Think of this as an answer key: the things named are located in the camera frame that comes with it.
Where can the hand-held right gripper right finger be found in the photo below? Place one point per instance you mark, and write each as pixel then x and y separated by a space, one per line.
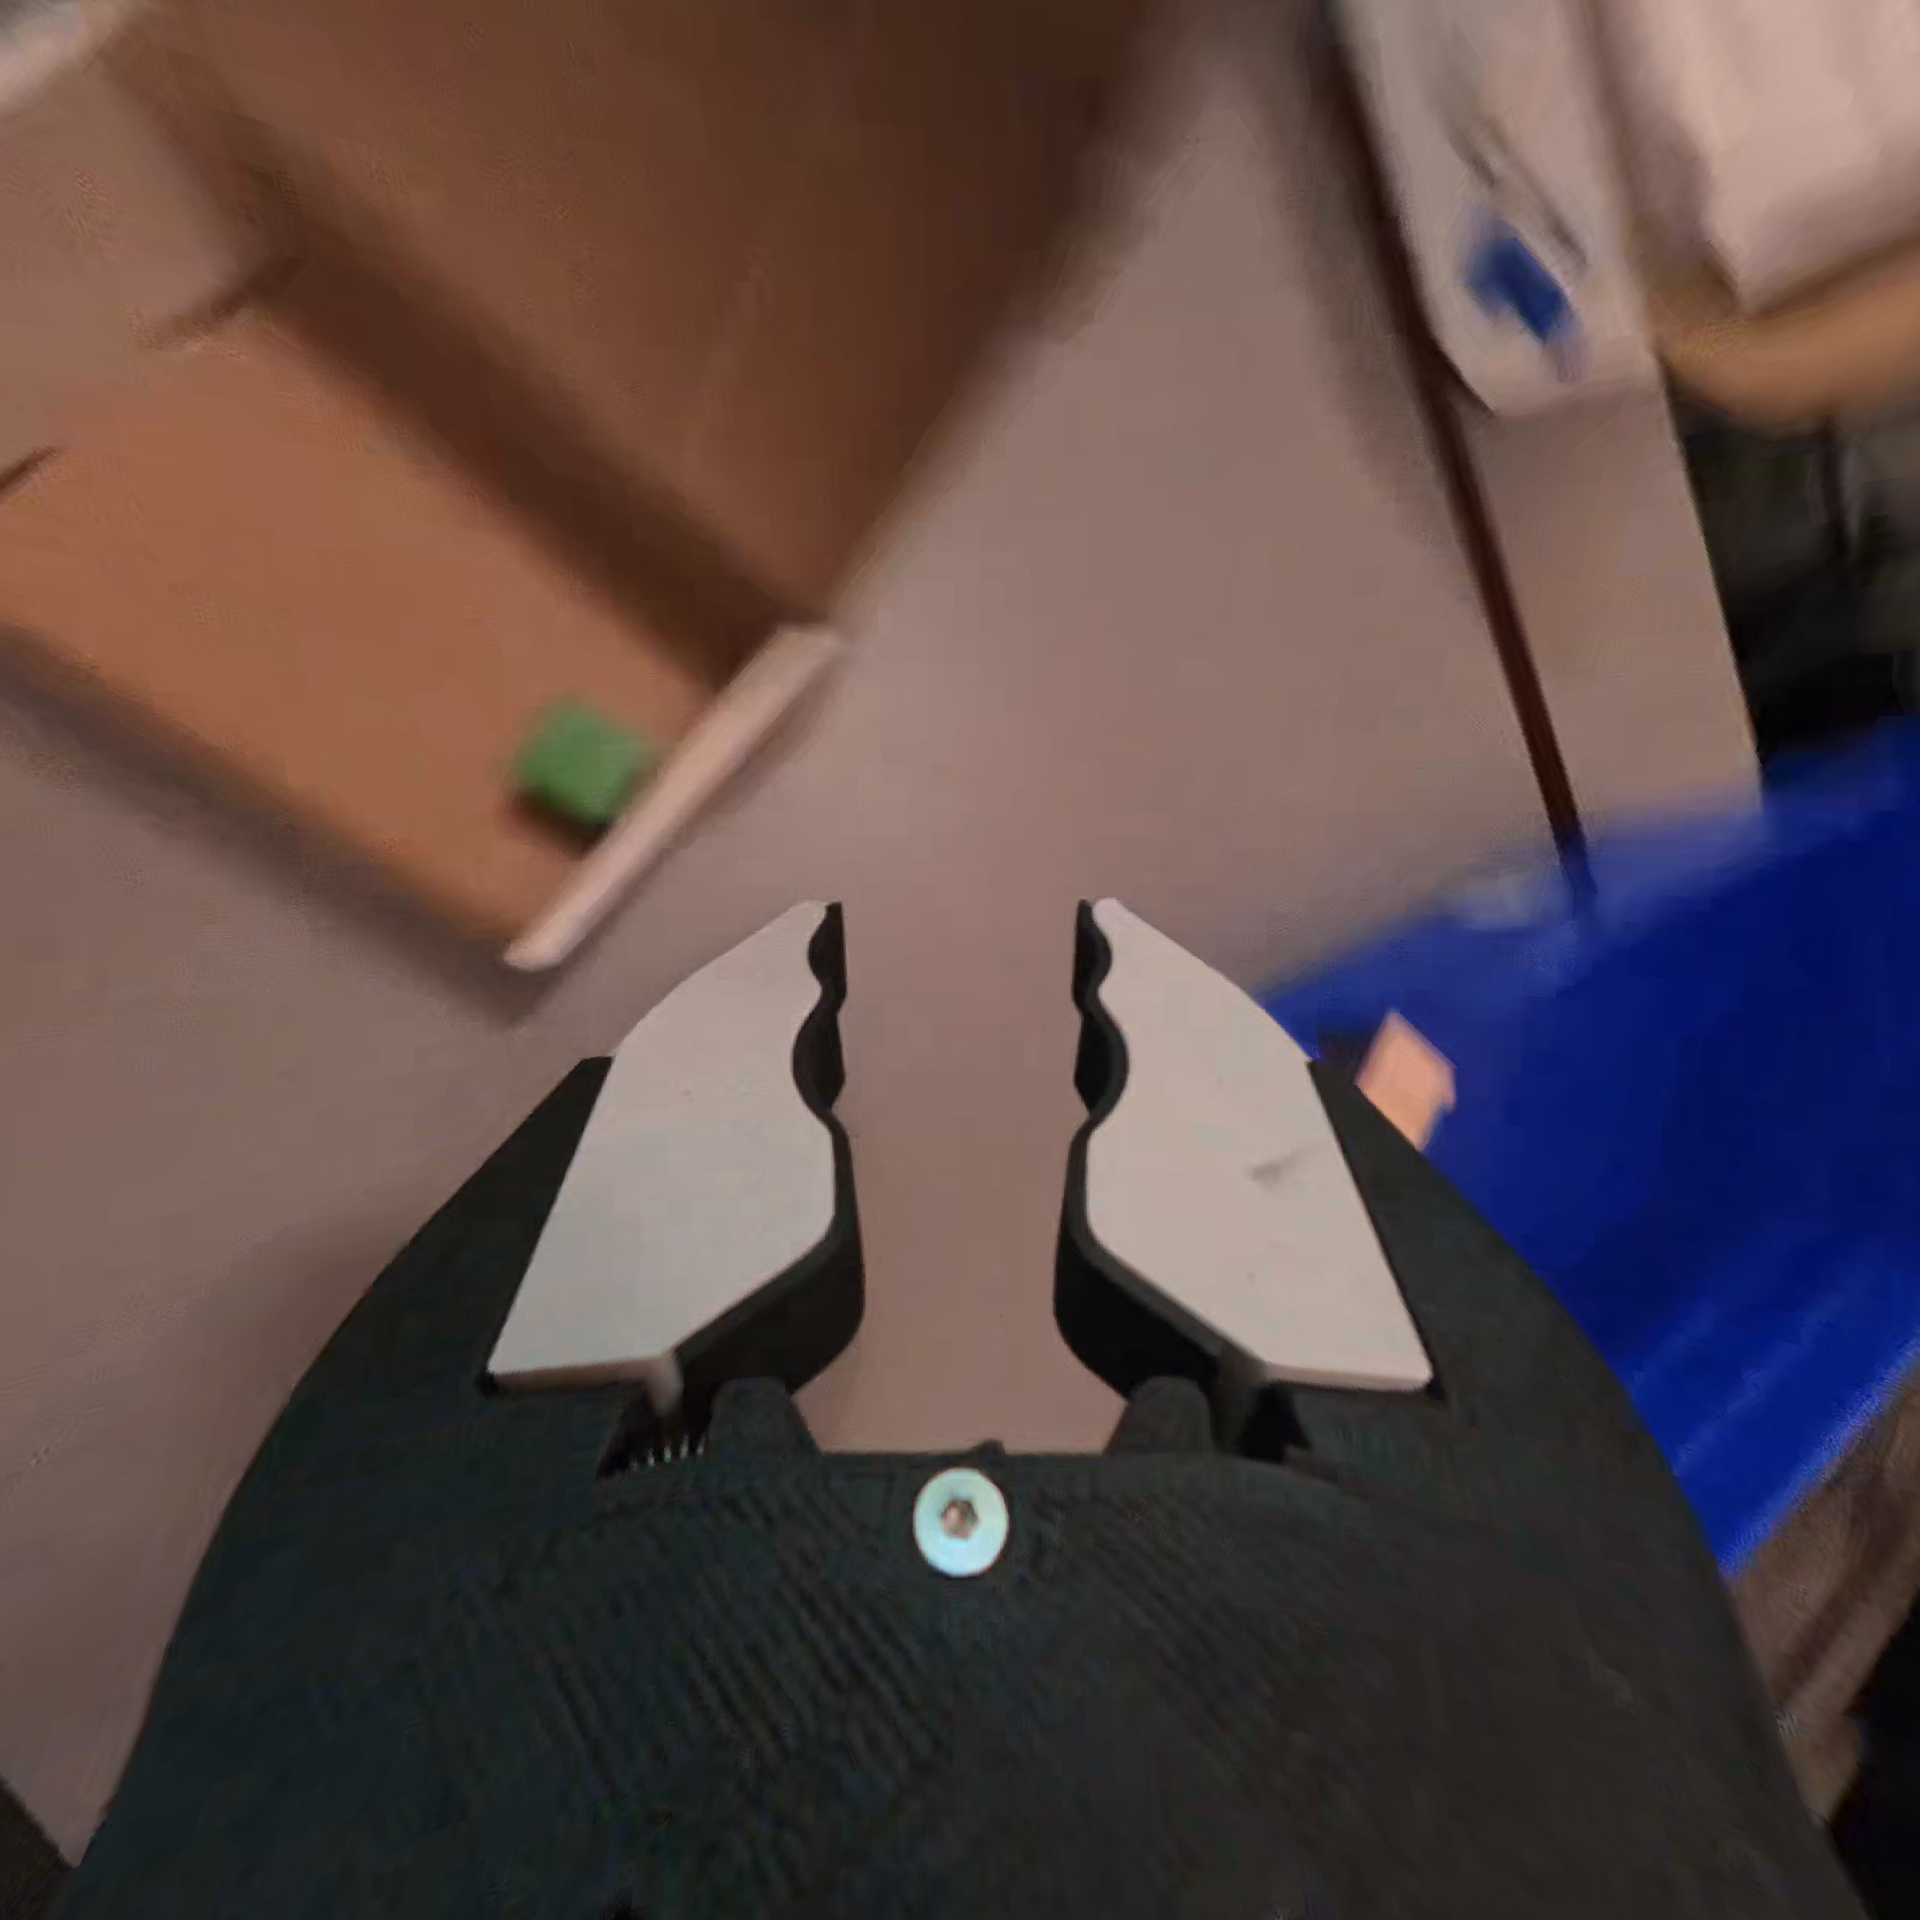
pixel 1245 1202

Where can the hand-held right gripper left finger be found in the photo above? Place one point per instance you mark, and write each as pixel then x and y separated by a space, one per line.
pixel 675 1202

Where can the pale wooden cube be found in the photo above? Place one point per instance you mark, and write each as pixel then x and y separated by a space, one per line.
pixel 1406 1072

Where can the green cube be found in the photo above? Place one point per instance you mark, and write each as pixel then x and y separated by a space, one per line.
pixel 587 765

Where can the blue plastic bin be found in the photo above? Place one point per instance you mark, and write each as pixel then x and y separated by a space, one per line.
pixel 1695 1125

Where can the white cardboard box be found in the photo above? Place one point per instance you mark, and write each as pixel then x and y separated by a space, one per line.
pixel 452 452

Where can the blue plastic clip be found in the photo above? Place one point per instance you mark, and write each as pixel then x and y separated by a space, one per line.
pixel 1518 285

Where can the printed instruction sheet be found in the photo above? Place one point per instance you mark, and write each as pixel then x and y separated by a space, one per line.
pixel 1786 135

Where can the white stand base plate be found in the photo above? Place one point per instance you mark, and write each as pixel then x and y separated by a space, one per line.
pixel 1441 135

